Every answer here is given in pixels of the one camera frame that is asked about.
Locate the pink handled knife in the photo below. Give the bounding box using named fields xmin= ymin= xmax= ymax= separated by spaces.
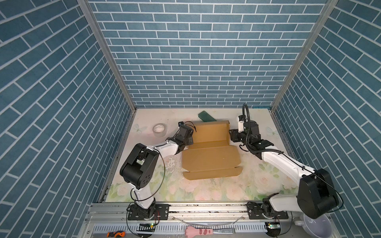
xmin=185 ymin=226 xmax=235 ymax=238

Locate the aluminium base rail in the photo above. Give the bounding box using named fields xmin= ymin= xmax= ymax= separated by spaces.
xmin=80 ymin=200 xmax=337 ymax=238

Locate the brown cardboard box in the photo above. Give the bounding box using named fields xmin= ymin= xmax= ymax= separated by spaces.
xmin=182 ymin=121 xmax=243 ymax=180

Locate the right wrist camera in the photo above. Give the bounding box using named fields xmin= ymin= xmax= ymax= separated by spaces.
xmin=237 ymin=115 xmax=246 ymax=133

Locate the dark green flat block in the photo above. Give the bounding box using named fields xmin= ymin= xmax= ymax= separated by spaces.
xmin=198 ymin=111 xmax=217 ymax=122

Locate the orange black screwdriver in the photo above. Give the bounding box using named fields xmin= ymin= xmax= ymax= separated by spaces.
xmin=107 ymin=231 xmax=126 ymax=238

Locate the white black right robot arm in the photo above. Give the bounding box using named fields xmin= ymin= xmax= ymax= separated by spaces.
xmin=229 ymin=116 xmax=344 ymax=219

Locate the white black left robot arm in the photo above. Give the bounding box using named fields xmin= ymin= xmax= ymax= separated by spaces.
xmin=120 ymin=121 xmax=196 ymax=220

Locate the clear tape roll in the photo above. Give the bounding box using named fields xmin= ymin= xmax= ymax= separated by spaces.
xmin=152 ymin=123 xmax=167 ymax=137

